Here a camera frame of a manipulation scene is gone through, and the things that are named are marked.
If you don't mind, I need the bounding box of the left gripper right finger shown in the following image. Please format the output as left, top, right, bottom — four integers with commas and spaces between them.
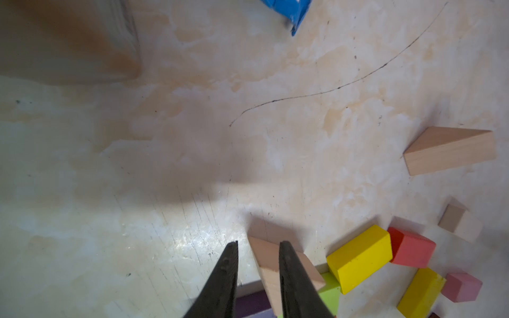
278, 241, 334, 318

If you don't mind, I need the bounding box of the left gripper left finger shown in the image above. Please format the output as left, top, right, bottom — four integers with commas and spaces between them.
184, 241, 239, 318

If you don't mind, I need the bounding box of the lime green block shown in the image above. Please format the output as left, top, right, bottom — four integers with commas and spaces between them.
318, 272, 341, 317

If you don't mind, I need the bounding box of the purple rectangular block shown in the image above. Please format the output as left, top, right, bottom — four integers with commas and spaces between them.
235, 291, 276, 318

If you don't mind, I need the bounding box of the yellow block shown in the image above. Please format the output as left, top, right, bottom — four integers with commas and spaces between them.
326, 225, 393, 295
397, 268, 446, 318

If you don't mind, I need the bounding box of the natural wood triangle block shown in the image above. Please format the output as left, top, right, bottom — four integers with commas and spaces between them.
248, 237, 326, 317

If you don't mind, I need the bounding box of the red block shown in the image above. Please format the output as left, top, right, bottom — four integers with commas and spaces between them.
388, 227, 437, 268

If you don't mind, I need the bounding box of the blue candy bag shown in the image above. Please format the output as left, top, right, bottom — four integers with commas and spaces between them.
261, 0, 312, 37

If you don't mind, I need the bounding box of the pink flat block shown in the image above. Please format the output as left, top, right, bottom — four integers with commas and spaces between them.
441, 273, 482, 303

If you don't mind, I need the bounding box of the beige rectangular block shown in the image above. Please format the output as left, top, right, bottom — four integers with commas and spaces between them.
438, 204, 483, 244

